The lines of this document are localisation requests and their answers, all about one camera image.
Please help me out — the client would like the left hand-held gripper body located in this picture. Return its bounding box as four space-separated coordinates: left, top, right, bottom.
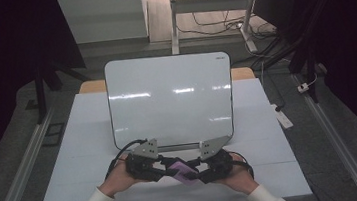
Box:
121 136 169 184

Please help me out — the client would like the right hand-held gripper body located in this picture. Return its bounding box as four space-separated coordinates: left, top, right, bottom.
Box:
198 134 237 183

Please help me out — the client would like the purple and black eraser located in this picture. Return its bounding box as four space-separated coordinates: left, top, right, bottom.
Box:
167 158 200 187

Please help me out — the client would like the white whiteboard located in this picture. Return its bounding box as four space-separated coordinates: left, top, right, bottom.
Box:
102 48 240 155

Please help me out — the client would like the person's right hand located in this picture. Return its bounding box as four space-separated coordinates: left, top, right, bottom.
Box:
211 150 262 199

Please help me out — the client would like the person's left hand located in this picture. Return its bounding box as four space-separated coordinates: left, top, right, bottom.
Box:
95 152 144 201

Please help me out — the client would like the tan wooden board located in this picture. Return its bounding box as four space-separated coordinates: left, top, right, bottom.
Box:
77 63 257 98

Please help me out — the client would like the black floor plate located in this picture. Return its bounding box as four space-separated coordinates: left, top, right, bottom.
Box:
39 121 69 149

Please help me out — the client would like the small white plug adapter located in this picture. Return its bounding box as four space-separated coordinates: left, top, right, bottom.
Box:
296 82 311 95

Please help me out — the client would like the black tripod stand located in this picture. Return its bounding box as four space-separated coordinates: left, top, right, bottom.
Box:
29 55 96 125

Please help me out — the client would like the black metal stand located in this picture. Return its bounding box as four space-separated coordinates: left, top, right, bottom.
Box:
244 0 355 110

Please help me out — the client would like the white panel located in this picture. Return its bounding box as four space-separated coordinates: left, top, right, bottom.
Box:
55 0 150 47

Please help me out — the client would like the dark curtain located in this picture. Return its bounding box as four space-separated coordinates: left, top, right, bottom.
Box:
252 0 357 165
0 0 98 183

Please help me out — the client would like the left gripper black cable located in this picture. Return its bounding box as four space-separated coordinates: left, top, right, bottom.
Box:
101 137 152 180

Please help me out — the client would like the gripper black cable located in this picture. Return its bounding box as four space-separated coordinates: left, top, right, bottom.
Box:
226 148 256 183
101 137 152 180

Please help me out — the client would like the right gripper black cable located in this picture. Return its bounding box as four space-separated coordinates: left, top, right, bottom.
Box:
226 148 256 183

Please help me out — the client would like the aluminium floor rail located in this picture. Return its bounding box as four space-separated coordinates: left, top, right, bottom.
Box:
291 67 357 201
0 105 65 201

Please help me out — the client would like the tangle of black floor cables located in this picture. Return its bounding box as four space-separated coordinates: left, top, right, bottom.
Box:
174 0 292 78

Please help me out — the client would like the white metal desk frame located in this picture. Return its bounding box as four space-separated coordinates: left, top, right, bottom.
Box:
166 0 267 62

